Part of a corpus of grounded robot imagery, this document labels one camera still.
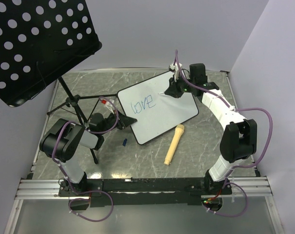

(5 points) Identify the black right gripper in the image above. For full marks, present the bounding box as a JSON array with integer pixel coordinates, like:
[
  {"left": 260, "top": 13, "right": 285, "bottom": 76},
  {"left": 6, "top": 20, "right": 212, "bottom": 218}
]
[{"left": 165, "top": 73, "right": 196, "bottom": 98}]

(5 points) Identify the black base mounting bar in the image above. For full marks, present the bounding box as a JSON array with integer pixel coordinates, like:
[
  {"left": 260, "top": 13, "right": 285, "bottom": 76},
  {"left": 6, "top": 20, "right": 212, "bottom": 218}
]
[{"left": 59, "top": 175, "right": 232, "bottom": 207}]

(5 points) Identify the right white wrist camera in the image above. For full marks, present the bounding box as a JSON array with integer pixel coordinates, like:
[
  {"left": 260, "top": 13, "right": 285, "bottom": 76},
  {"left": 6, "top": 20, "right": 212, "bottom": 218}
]
[{"left": 169, "top": 62, "right": 182, "bottom": 81}]

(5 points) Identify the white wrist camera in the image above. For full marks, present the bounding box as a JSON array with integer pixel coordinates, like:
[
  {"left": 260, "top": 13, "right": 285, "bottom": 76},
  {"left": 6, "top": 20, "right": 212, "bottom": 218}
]
[
  {"left": 169, "top": 62, "right": 182, "bottom": 81},
  {"left": 100, "top": 98, "right": 116, "bottom": 114}
]

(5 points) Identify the purple cable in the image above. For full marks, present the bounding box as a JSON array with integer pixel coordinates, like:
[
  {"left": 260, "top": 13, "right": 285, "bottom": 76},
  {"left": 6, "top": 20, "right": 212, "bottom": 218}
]
[
  {"left": 51, "top": 97, "right": 120, "bottom": 222},
  {"left": 174, "top": 49, "right": 274, "bottom": 217}
]

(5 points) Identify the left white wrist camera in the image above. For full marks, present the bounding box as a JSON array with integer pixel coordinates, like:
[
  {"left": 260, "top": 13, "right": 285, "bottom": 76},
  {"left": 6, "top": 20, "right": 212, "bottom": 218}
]
[{"left": 100, "top": 98, "right": 116, "bottom": 114}]

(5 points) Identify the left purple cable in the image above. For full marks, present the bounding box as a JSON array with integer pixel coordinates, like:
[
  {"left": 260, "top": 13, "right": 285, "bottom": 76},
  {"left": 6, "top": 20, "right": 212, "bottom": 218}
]
[{"left": 51, "top": 97, "right": 120, "bottom": 222}]

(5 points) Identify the white whiteboard black frame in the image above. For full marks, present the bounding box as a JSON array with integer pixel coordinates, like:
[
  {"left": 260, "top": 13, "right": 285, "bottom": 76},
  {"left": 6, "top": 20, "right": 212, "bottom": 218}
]
[{"left": 117, "top": 71, "right": 199, "bottom": 145}]

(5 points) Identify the aluminium rail frame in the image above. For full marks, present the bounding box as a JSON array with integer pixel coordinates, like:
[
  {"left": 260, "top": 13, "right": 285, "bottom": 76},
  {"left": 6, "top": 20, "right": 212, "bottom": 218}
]
[{"left": 3, "top": 70, "right": 284, "bottom": 234}]

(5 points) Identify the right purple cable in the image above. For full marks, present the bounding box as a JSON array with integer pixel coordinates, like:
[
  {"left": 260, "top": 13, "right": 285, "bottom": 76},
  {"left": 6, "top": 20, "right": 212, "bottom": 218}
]
[{"left": 174, "top": 49, "right": 274, "bottom": 217}]

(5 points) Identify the beige toy microphone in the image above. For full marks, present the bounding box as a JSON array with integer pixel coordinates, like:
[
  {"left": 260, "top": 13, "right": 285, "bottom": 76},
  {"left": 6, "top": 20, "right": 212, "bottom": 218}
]
[{"left": 164, "top": 124, "right": 185, "bottom": 166}]

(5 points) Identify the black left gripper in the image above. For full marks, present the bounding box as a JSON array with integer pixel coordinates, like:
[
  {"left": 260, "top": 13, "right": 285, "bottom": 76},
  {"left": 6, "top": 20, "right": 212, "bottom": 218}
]
[{"left": 99, "top": 109, "right": 138, "bottom": 135}]

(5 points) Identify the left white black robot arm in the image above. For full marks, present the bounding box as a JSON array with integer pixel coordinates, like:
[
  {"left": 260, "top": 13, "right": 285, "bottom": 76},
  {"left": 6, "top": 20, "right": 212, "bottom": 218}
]
[{"left": 39, "top": 111, "right": 138, "bottom": 196}]

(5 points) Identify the black perforated music stand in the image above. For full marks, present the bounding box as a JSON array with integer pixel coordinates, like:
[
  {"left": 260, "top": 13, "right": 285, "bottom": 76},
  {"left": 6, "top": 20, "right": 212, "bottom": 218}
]
[{"left": 0, "top": 0, "right": 103, "bottom": 165}]

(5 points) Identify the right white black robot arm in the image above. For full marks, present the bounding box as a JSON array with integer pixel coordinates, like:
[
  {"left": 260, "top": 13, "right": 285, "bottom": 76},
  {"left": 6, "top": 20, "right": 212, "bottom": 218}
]
[{"left": 164, "top": 61, "right": 257, "bottom": 194}]

